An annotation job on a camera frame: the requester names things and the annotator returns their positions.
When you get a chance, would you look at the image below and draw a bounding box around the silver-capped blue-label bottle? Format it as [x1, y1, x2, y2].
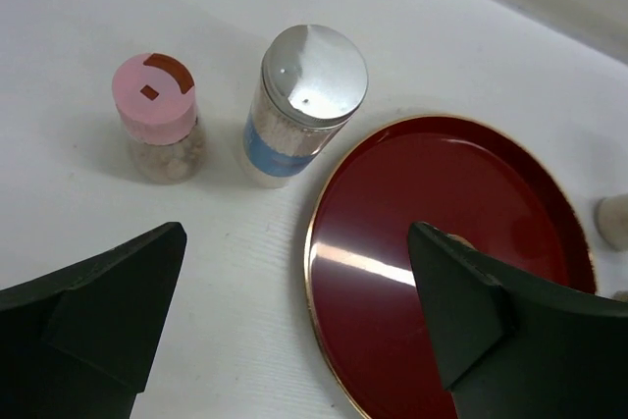
[241, 25, 369, 188]

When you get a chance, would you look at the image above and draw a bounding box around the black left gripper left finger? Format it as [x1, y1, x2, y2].
[1, 222, 187, 418]

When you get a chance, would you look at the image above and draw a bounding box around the round red lacquer tray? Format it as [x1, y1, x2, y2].
[304, 115, 597, 418]

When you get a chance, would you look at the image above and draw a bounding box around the black-top salt grinder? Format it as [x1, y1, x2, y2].
[596, 193, 628, 251]

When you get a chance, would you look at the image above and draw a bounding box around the pink-capped small glass jar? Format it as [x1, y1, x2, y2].
[112, 53, 206, 184]

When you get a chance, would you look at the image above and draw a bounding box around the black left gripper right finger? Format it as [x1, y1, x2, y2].
[407, 223, 627, 418]

